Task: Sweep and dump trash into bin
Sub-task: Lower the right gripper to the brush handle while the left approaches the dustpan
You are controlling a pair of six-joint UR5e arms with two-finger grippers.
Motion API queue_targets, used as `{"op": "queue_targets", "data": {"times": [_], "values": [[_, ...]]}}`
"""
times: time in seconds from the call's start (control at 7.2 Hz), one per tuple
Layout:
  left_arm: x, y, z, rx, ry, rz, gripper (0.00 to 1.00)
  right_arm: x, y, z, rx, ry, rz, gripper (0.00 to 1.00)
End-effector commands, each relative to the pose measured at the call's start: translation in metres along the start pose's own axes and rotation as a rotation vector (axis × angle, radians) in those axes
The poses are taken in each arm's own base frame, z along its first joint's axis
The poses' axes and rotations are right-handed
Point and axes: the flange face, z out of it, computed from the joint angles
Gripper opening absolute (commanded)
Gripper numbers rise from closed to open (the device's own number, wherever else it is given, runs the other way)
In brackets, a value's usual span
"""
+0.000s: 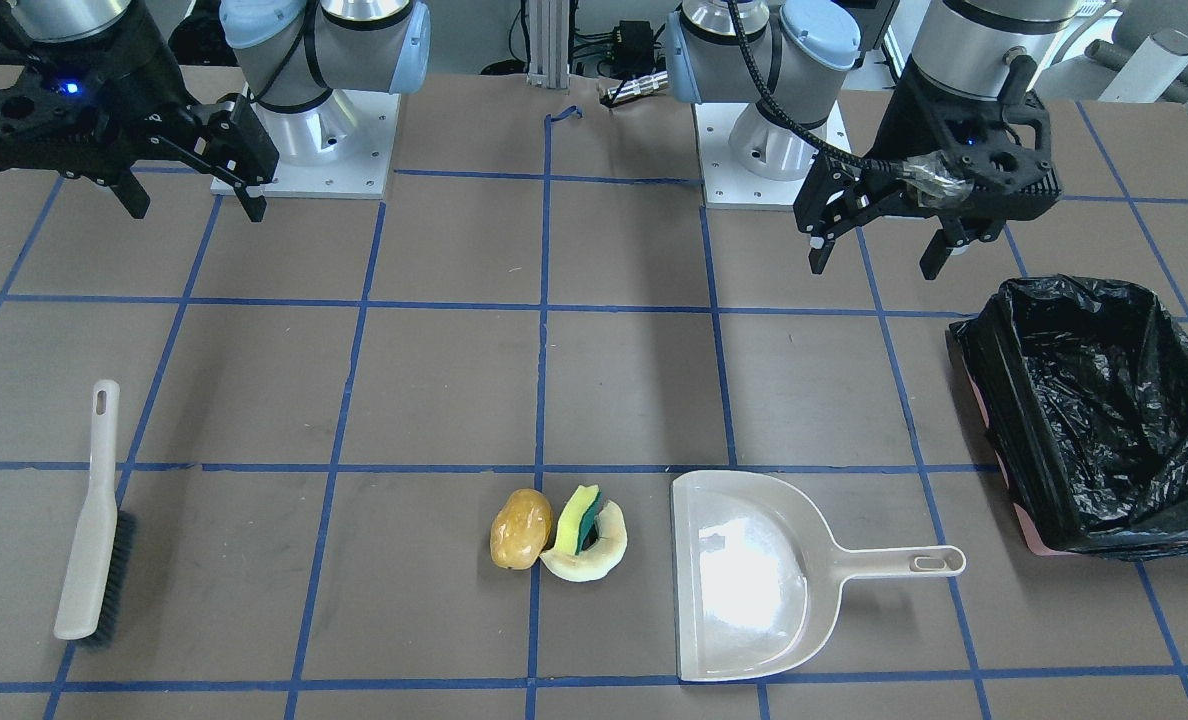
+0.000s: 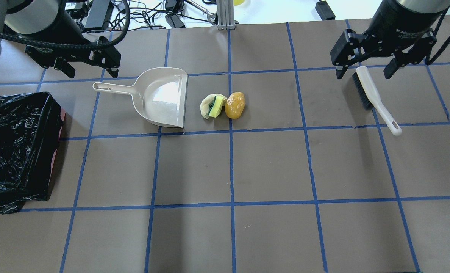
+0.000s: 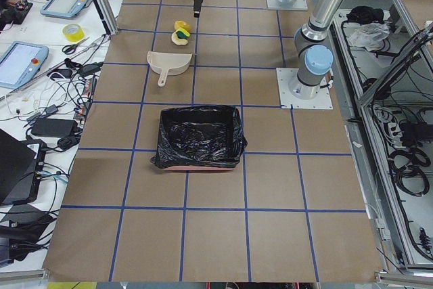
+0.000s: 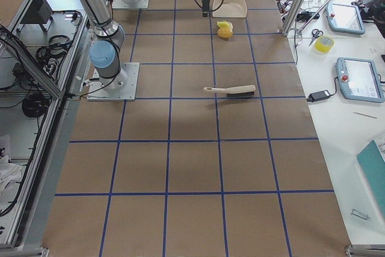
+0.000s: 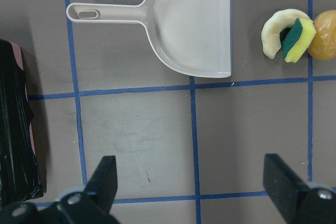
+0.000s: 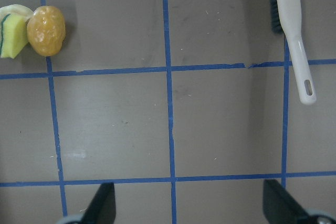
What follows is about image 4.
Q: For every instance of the black handled scissors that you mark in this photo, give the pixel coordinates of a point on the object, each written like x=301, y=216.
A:
x=315, y=34

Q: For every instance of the yellow tape roll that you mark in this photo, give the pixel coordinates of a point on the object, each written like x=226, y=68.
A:
x=324, y=44

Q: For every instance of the brown potato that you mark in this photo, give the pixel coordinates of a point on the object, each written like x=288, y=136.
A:
x=225, y=33

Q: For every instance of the beige hand brush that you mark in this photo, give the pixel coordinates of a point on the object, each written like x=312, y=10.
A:
x=244, y=91

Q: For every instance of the black power adapter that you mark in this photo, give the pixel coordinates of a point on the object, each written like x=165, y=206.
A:
x=319, y=96

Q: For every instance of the near teach pendant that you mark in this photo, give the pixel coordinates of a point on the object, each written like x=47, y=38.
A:
x=358, y=80

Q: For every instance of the teach pendant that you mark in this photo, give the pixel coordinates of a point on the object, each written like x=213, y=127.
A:
x=345, y=18
x=358, y=80

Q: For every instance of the teal notebook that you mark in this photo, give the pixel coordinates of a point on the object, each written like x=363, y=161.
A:
x=372, y=164

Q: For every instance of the yellow green sponge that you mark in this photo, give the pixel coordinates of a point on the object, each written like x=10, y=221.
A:
x=223, y=24

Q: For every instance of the far teach pendant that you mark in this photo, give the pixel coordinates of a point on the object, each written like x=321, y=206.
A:
x=345, y=18

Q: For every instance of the beige plastic dustpan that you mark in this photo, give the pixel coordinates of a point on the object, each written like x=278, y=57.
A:
x=229, y=9

